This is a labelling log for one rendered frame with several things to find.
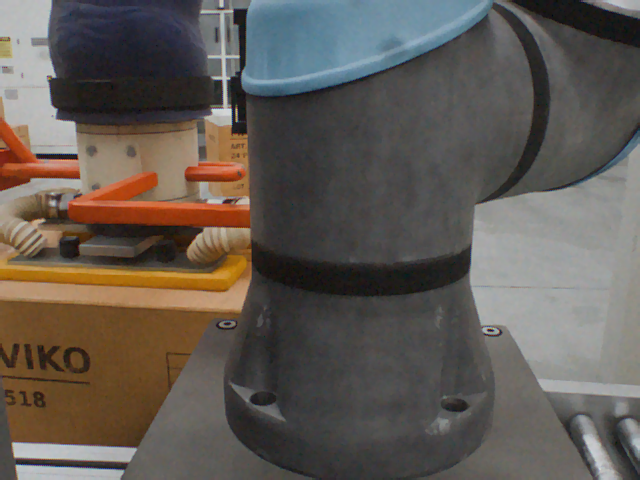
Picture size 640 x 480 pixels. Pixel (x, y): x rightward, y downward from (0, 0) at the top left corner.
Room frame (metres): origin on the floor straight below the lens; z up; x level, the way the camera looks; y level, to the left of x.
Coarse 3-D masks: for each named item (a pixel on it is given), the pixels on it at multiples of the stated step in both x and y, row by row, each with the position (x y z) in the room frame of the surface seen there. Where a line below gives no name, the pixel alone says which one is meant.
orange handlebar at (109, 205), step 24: (0, 168) 0.89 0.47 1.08; (24, 168) 0.88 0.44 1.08; (48, 168) 0.88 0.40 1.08; (72, 168) 0.87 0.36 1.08; (192, 168) 0.85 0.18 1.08; (216, 168) 0.84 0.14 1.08; (240, 168) 0.85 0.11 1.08; (96, 192) 0.67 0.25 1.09; (120, 192) 0.70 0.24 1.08; (72, 216) 0.62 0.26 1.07; (96, 216) 0.61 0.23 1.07; (120, 216) 0.60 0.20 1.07; (144, 216) 0.60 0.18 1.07; (168, 216) 0.60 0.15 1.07; (192, 216) 0.59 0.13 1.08; (216, 216) 0.59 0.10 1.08; (240, 216) 0.59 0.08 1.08
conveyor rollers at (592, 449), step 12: (576, 420) 1.05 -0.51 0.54; (588, 420) 1.04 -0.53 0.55; (624, 420) 1.05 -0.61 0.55; (576, 432) 1.02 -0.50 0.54; (588, 432) 1.00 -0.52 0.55; (624, 432) 1.02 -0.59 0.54; (636, 432) 1.00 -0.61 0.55; (576, 444) 1.01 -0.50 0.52; (588, 444) 0.97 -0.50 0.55; (600, 444) 0.97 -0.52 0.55; (624, 444) 1.00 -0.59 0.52; (636, 444) 0.97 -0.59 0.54; (588, 456) 0.94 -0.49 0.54; (600, 456) 0.93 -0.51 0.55; (636, 456) 0.95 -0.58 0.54; (588, 468) 0.92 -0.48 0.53; (600, 468) 0.90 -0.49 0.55; (612, 468) 0.90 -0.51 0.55; (636, 468) 0.93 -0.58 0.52
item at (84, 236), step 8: (64, 232) 0.95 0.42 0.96; (72, 232) 0.95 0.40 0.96; (80, 232) 0.95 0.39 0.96; (88, 232) 0.95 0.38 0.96; (80, 240) 0.95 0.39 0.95; (176, 240) 0.93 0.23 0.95; (184, 240) 0.92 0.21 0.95; (192, 240) 0.92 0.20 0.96; (240, 248) 0.91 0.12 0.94; (248, 248) 0.91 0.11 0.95
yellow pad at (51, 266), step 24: (72, 240) 0.79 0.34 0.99; (168, 240) 0.79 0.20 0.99; (0, 264) 0.78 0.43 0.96; (24, 264) 0.77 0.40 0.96; (48, 264) 0.77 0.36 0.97; (72, 264) 0.76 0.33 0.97; (96, 264) 0.76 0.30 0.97; (120, 264) 0.76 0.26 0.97; (144, 264) 0.76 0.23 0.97; (168, 264) 0.76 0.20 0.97; (192, 264) 0.76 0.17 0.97; (216, 264) 0.76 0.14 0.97; (240, 264) 0.78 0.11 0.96; (168, 288) 0.73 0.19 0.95; (192, 288) 0.73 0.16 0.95; (216, 288) 0.72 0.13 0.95
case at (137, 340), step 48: (48, 240) 0.96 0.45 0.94; (0, 288) 0.73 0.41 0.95; (48, 288) 0.73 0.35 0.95; (96, 288) 0.73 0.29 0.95; (144, 288) 0.73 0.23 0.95; (240, 288) 0.73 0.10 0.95; (0, 336) 0.70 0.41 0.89; (48, 336) 0.69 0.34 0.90; (96, 336) 0.69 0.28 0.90; (144, 336) 0.68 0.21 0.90; (192, 336) 0.67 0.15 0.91; (48, 384) 0.70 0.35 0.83; (96, 384) 0.69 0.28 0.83; (144, 384) 0.68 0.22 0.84; (48, 432) 0.70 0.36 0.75; (96, 432) 0.69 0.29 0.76; (144, 432) 0.68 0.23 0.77
